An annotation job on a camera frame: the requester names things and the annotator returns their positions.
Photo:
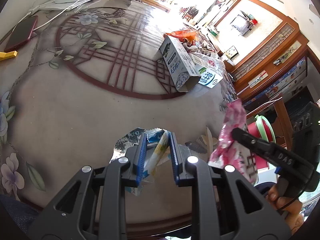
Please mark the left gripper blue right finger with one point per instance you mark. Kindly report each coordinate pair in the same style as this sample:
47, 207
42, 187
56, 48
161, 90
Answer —
179, 154

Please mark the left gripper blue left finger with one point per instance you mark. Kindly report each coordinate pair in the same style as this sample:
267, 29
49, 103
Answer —
136, 155

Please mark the blue white wrapper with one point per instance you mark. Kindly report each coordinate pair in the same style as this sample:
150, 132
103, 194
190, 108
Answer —
157, 152

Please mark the pink floral wrapper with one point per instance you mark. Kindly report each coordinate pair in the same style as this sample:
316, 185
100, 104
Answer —
229, 151

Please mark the orange plastic snack bag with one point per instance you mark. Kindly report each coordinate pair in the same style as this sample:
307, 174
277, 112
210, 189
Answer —
189, 36

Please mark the wooden room divider cabinet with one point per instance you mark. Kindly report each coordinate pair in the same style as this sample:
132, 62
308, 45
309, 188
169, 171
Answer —
265, 72

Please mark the person right hand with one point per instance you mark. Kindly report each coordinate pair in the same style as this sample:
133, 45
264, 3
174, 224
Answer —
294, 219

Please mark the red bin with green rim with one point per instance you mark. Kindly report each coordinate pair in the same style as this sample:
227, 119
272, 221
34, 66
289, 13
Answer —
261, 128

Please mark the tall milk carton box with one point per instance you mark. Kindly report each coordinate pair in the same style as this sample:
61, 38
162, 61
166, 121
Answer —
180, 65

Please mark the blue white milk carton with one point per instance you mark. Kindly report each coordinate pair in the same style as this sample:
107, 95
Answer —
209, 75

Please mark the floral patterned tablecloth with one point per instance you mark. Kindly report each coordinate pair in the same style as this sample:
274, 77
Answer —
88, 82

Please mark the yellow plastic piece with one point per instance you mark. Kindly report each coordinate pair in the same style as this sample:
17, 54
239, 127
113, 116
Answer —
9, 55

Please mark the red smartphone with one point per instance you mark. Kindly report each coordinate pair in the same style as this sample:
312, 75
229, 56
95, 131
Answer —
21, 34

